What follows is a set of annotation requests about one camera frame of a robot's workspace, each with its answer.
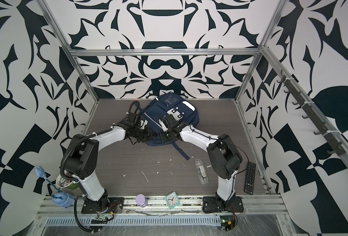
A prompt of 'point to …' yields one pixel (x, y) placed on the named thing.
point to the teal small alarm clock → (172, 200)
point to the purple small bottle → (141, 200)
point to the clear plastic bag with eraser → (201, 171)
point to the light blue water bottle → (61, 198)
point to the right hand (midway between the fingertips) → (161, 134)
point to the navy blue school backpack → (183, 111)
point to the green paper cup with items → (65, 183)
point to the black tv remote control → (249, 183)
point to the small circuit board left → (99, 221)
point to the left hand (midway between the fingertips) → (154, 133)
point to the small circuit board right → (226, 225)
